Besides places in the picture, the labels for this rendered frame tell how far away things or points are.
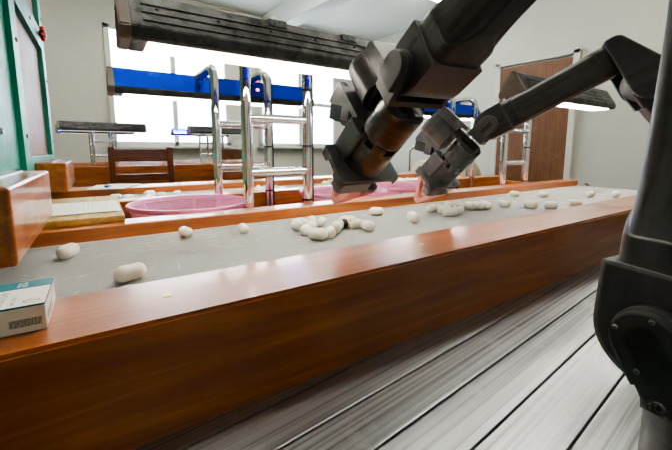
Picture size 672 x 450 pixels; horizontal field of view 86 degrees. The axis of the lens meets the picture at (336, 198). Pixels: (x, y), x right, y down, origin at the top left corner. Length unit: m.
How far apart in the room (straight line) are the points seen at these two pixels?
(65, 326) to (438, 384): 0.32
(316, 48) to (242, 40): 0.14
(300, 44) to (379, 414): 0.56
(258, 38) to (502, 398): 0.58
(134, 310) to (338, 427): 0.19
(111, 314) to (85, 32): 5.46
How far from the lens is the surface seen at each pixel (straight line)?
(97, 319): 0.34
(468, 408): 0.38
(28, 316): 0.34
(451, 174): 0.82
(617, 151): 5.33
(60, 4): 5.79
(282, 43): 0.67
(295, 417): 0.35
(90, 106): 5.58
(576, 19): 5.71
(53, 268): 0.59
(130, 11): 0.62
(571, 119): 5.42
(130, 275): 0.48
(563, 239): 0.72
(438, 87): 0.41
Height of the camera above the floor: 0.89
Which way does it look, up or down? 8 degrees down
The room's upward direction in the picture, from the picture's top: straight up
